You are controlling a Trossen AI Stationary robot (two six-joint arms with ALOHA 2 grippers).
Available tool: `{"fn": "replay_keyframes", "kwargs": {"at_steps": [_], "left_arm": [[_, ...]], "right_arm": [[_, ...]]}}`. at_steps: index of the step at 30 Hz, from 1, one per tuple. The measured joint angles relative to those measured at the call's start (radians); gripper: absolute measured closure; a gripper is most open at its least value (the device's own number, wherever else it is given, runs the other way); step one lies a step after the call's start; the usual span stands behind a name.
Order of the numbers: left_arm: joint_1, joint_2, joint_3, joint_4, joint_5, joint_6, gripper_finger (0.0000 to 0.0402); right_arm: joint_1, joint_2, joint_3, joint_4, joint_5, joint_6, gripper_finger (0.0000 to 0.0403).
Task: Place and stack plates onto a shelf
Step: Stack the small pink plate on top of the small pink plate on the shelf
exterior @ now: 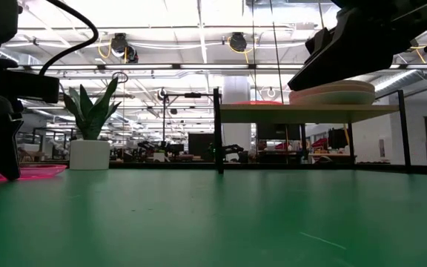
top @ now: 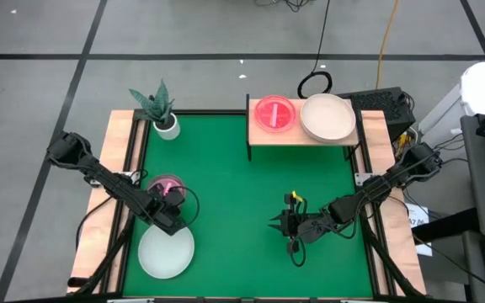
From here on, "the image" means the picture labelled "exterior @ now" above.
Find black camera stand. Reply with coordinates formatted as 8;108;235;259
161;90;215;164

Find white building column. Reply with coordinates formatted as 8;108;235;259
222;76;252;162

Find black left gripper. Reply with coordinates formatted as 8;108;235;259
0;44;61;182

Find snake plant in white pot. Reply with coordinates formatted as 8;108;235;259
62;76;122;171

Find black metal table frame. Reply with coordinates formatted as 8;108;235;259
16;159;427;177

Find green table mat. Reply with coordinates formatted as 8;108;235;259
0;167;427;267

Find black monitor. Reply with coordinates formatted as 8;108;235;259
256;123;302;142
188;132;215;156

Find pink transparent plate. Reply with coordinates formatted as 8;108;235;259
0;164;68;183

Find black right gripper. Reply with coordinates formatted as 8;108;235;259
287;0;427;92

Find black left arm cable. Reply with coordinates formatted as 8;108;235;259
37;0;100;77

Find ceiling cord reel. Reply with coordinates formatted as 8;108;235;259
109;32;140;64
228;31;248;53

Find wooden shelf with black frame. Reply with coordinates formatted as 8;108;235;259
212;87;414;175

